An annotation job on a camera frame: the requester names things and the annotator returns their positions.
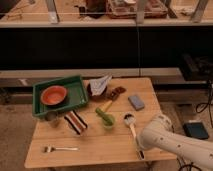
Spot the brown chocolate bar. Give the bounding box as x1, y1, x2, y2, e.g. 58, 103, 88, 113
107, 86, 126, 101

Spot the blue sponge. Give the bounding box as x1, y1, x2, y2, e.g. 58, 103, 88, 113
128, 95, 145, 111

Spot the green plastic tray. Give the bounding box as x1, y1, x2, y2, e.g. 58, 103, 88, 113
32, 75, 89, 119

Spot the silver fork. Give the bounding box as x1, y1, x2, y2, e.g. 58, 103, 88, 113
43, 146, 78, 153

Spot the black cable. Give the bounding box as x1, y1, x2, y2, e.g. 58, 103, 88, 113
176, 79, 213, 171

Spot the crumpled white paper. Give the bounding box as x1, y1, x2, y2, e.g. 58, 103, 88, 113
89, 75, 112, 95

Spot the white dish brush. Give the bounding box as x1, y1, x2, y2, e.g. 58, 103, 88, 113
124, 113, 144, 160

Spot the dark brown bowl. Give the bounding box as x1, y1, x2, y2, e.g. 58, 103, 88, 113
87, 84, 107, 101

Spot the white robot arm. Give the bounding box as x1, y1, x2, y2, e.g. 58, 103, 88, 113
137, 114, 213, 169

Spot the red bowl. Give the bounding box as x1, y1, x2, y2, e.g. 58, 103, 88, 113
40, 85, 68, 106

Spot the striped folded cloth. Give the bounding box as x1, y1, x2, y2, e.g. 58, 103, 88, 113
64, 111, 88, 135

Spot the black foot pedal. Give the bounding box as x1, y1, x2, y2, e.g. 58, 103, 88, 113
183, 122, 209, 140

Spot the yellow wooden stick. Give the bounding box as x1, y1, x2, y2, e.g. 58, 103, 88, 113
99, 100, 112, 112

